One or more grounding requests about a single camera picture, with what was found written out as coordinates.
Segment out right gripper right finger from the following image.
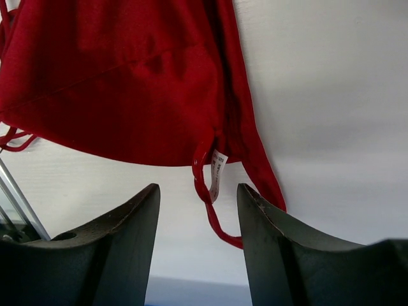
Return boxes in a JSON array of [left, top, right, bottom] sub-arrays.
[[237, 184, 407, 305]]

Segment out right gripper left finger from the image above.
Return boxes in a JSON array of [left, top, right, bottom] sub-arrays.
[[1, 184, 160, 305]]

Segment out red bra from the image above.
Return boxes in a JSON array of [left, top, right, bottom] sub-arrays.
[[1, 1, 286, 248]]

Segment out aluminium front rail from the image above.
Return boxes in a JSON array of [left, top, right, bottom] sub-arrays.
[[1, 160, 51, 241]]

